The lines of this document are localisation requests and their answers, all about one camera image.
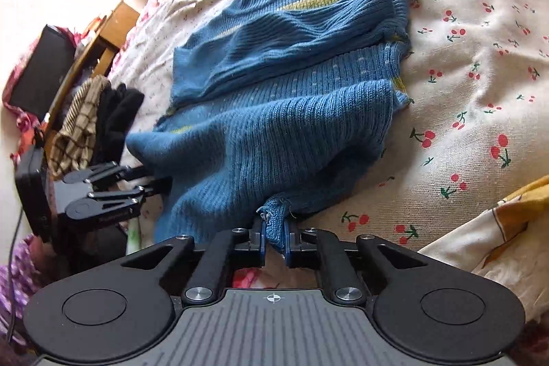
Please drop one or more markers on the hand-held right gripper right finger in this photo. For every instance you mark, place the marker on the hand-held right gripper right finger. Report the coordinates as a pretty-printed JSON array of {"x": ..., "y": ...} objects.
[{"x": 288, "y": 251}]

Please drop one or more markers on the purple floral cloth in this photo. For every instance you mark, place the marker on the purple floral cloth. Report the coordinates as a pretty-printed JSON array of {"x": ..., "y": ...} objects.
[{"x": 25, "y": 276}]

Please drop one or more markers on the black speaker box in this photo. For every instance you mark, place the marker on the black speaker box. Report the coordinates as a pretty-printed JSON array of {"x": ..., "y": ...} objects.
[{"x": 43, "y": 70}]

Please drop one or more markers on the yellow cartoon print blanket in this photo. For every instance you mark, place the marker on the yellow cartoon print blanket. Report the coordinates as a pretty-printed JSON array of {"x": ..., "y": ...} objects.
[{"x": 514, "y": 220}]

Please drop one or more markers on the wooden nightstand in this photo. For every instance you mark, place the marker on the wooden nightstand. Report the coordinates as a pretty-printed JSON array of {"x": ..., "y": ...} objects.
[{"x": 120, "y": 23}]

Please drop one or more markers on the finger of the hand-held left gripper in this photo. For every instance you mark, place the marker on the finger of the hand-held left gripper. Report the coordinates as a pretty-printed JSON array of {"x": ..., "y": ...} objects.
[
  {"x": 146, "y": 190},
  {"x": 124, "y": 172}
]

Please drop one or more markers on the cherry print bedsheet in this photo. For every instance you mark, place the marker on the cherry print bedsheet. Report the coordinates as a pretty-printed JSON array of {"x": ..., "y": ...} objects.
[{"x": 472, "y": 48}]

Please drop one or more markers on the beige plaid cloth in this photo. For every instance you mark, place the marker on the beige plaid cloth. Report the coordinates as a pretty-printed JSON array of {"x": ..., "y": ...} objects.
[{"x": 77, "y": 113}]

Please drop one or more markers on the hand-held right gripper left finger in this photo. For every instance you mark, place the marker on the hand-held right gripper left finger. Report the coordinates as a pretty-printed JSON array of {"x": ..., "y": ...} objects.
[{"x": 261, "y": 244}]

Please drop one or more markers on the pink floral cloth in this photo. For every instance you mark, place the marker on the pink floral cloth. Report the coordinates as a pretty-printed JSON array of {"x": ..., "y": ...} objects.
[{"x": 23, "y": 121}]

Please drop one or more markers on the blue striped knit sweater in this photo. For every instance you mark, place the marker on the blue striped knit sweater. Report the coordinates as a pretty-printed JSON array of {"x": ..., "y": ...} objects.
[{"x": 278, "y": 134}]

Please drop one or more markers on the black clothes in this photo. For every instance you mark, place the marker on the black clothes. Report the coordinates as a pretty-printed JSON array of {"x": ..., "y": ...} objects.
[{"x": 118, "y": 113}]

